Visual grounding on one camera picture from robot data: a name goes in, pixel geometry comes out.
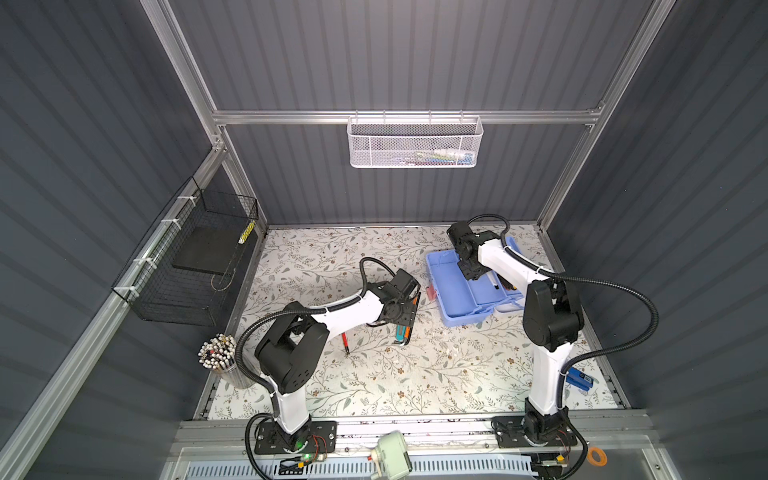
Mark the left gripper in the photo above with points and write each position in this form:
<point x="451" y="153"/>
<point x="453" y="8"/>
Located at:
<point x="408" y="318"/>

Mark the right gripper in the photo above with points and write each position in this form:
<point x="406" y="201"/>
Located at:
<point x="469" y="275"/>

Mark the teal utility knife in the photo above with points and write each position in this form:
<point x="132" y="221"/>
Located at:
<point x="400" y="334"/>

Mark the white blue tool box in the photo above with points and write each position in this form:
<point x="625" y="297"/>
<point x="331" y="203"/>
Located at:
<point x="462" y="302"/>

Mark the white marker pen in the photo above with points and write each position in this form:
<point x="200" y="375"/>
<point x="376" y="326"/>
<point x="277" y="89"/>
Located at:
<point x="493" y="280"/>

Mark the black ratchet wrench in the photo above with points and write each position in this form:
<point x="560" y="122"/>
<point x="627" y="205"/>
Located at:
<point x="508" y="286"/>

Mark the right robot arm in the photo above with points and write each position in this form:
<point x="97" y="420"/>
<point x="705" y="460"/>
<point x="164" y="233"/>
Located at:
<point x="552" y="319"/>

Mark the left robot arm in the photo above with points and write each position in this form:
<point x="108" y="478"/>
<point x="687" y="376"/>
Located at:
<point x="281" y="351"/>

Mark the green white device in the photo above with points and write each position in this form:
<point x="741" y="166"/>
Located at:
<point x="390" y="458"/>

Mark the blue stapler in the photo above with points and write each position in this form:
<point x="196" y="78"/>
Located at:
<point x="580" y="380"/>

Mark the cup of pencils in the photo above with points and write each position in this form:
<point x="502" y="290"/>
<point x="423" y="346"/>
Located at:
<point x="218" y="356"/>

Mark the white wire wall basket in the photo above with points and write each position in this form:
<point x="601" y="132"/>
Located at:
<point x="428" y="142"/>

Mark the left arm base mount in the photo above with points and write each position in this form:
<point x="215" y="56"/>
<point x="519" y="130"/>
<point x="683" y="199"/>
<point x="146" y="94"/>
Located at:
<point x="315" y="437"/>

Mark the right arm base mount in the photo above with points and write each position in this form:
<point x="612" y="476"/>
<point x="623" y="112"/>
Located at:
<point x="530" y="430"/>

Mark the black wire side basket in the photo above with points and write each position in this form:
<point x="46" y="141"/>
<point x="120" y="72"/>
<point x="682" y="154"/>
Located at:
<point x="194" y="264"/>

